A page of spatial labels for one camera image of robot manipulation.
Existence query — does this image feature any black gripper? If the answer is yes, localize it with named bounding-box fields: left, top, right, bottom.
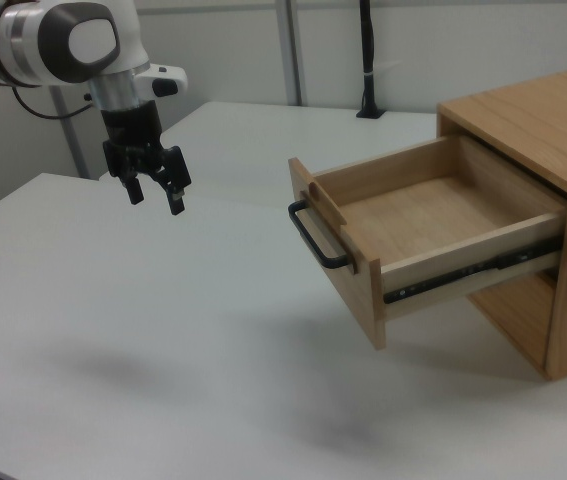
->
left=100, top=99, right=193, bottom=217

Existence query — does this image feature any wooden drawer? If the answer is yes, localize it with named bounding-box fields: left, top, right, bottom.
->
left=287, top=133, right=567, bottom=351

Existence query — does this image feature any black metal drawer slide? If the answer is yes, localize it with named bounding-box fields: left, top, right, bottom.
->
left=382, top=234, right=564, bottom=305

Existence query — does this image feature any black table clamp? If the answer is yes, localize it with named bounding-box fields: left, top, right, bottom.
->
left=354, top=0, right=389, bottom=120

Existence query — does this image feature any wooden cabinet box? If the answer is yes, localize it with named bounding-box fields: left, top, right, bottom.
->
left=435, top=62, right=567, bottom=382

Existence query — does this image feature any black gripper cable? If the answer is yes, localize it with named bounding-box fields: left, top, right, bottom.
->
left=11, top=87, right=98, bottom=120

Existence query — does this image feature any black drawer handle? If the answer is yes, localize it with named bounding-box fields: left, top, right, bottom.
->
left=287, top=199, right=352, bottom=270

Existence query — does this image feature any grey partition post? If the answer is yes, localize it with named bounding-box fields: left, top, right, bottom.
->
left=276, top=0, right=310, bottom=107

